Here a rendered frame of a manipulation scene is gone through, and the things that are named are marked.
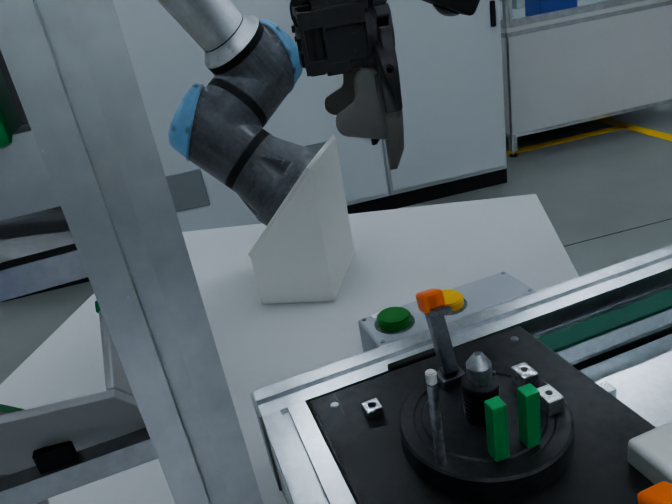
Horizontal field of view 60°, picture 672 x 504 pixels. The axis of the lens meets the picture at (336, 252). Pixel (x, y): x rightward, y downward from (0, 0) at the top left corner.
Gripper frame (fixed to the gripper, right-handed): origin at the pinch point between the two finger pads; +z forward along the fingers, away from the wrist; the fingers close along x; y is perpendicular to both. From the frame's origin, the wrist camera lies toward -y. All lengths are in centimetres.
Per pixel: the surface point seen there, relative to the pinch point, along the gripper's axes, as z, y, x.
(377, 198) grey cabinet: 118, -41, -281
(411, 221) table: 34, -13, -54
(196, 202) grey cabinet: 94, 66, -270
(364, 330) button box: 22.1, 5.4, -1.3
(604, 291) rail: 21.5, -22.6, 1.8
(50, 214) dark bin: -10.4, 19.6, 34.1
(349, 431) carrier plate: 20.0, 9.8, 16.5
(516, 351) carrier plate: 20.2, -8.3, 10.5
